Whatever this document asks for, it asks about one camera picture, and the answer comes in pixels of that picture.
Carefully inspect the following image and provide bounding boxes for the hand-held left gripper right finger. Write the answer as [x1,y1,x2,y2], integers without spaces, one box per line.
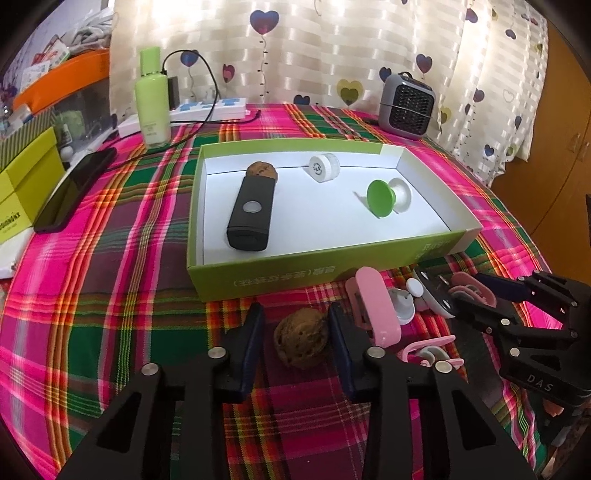
[327,303,539,480]

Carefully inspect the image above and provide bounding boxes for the yellow-green cardboard box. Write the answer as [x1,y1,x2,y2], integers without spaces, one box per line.
[0,127,65,243]

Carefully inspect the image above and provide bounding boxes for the green and white spool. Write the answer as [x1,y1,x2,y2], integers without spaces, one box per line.
[366,178,413,220]

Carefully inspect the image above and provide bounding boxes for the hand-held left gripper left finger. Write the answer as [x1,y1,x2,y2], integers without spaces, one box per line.
[58,302,266,480]

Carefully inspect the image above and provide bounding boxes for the brown walnut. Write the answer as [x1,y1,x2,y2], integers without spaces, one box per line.
[273,308,331,369]
[246,161,279,182]

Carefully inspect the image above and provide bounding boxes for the cream curtain with hearts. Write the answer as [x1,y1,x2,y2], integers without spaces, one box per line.
[110,0,550,181]

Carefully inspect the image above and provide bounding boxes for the black charging cable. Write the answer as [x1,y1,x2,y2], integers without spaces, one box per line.
[108,50,263,164]

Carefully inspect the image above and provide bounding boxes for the light green lotion bottle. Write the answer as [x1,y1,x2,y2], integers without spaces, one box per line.
[134,47,171,149]

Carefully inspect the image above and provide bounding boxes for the pink green plaid tablecloth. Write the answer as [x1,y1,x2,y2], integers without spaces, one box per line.
[0,102,555,480]

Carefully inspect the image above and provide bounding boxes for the striped zigzag box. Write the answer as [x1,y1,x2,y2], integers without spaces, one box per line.
[0,111,56,160]

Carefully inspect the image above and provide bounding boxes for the black rectangular device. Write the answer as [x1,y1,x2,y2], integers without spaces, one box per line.
[227,176,278,252]

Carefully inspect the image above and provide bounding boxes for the pink plastic clip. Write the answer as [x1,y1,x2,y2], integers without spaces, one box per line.
[450,272,497,308]
[346,267,400,347]
[399,336,465,370]

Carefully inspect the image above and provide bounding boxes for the green and white cardboard box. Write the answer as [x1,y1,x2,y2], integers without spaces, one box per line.
[186,141,482,303]

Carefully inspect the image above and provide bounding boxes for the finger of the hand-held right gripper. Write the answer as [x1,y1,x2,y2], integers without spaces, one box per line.
[414,264,575,342]
[475,271,588,324]

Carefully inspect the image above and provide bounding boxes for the white power strip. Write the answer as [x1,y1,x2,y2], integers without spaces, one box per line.
[168,96,247,125]

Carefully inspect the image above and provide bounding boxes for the wooden cabinet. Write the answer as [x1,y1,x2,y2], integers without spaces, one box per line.
[489,18,591,287]

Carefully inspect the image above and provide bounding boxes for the small white jar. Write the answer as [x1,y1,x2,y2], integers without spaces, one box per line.
[302,152,341,184]

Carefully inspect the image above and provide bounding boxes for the small white knob stand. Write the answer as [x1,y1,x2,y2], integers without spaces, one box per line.
[388,279,423,324]

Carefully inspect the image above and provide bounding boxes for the grey space heater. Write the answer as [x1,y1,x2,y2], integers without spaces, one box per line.
[379,71,438,140]

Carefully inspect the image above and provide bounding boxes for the orange lidded clear bin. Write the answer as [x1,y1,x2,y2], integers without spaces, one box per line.
[11,48,112,114]

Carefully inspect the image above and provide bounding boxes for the black smartphone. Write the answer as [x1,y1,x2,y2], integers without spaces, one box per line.
[33,148,117,233]

